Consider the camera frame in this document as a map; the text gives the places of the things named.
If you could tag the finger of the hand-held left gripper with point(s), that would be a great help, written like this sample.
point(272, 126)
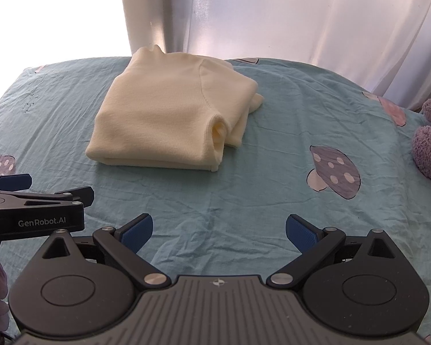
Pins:
point(79, 194)
point(12, 181)

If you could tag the teal mushroom print bed sheet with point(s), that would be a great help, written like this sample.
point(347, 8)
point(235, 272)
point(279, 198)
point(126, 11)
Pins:
point(237, 205)

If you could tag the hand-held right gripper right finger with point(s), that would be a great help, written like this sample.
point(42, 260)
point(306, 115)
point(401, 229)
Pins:
point(301, 233)

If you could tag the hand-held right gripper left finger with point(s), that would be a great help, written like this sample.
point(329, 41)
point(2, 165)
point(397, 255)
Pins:
point(138, 230)

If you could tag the cream knit sweater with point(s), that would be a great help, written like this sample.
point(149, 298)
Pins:
point(165, 115)

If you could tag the white curtain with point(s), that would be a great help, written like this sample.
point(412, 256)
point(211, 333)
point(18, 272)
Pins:
point(291, 14)

